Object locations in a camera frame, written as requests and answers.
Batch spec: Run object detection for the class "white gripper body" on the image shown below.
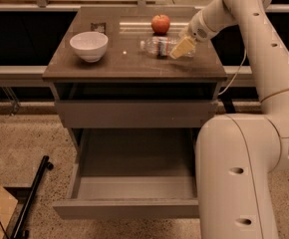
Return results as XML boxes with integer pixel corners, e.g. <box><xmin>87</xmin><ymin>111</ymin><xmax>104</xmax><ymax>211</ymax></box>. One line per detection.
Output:
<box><xmin>179</xmin><ymin>9</ymin><xmax>224</xmax><ymax>42</ymax></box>

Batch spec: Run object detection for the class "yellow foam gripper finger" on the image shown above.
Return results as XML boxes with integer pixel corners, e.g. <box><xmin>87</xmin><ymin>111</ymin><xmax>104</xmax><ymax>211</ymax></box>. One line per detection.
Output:
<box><xmin>169</xmin><ymin>36</ymin><xmax>195</xmax><ymax>59</ymax></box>

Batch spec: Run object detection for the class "clear plastic water bottle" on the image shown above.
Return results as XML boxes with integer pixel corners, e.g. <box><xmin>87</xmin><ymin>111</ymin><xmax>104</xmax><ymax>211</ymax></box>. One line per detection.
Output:
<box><xmin>140</xmin><ymin>36</ymin><xmax>195</xmax><ymax>59</ymax></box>

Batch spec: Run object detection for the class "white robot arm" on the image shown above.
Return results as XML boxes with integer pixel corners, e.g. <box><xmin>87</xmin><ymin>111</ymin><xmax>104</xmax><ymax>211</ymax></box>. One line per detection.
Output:
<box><xmin>170</xmin><ymin>0</ymin><xmax>289</xmax><ymax>239</ymax></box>

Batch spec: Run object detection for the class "brown drawer cabinet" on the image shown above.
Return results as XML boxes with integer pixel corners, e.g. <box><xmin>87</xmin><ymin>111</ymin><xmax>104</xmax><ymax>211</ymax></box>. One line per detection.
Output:
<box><xmin>43</xmin><ymin>6</ymin><xmax>226</xmax><ymax>149</ymax></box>

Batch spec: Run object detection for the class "grey upper drawer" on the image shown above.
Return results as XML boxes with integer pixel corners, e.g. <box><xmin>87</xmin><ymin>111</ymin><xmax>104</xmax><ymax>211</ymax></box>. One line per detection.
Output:
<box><xmin>55</xmin><ymin>101</ymin><xmax>217</xmax><ymax>128</ymax></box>

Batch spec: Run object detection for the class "open grey lower drawer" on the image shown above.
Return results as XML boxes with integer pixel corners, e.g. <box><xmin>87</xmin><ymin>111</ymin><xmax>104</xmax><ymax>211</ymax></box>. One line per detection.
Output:
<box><xmin>53</xmin><ymin>128</ymin><xmax>198</xmax><ymax>219</ymax></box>

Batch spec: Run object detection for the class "red apple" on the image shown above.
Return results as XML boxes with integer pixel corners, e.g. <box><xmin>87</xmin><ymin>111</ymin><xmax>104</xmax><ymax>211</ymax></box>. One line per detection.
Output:
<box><xmin>151</xmin><ymin>14</ymin><xmax>170</xmax><ymax>35</ymax></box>

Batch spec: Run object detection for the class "white ceramic bowl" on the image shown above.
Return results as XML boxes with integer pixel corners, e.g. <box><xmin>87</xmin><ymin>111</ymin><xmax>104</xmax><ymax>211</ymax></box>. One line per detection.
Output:
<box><xmin>70</xmin><ymin>32</ymin><xmax>109</xmax><ymax>63</ymax></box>

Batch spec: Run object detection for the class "black metal stand leg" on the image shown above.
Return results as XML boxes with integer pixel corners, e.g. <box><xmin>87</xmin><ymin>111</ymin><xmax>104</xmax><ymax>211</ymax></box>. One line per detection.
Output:
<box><xmin>11</xmin><ymin>155</ymin><xmax>54</xmax><ymax>239</ymax></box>

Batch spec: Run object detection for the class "white cable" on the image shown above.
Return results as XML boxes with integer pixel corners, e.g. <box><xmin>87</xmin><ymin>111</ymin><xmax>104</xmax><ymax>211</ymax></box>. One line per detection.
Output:
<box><xmin>217</xmin><ymin>48</ymin><xmax>248</xmax><ymax>97</ymax></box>

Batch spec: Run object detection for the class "grey metal rail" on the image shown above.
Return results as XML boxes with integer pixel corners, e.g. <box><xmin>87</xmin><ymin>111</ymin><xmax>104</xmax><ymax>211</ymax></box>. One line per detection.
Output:
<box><xmin>0</xmin><ymin>66</ymin><xmax>255</xmax><ymax>88</ymax></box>

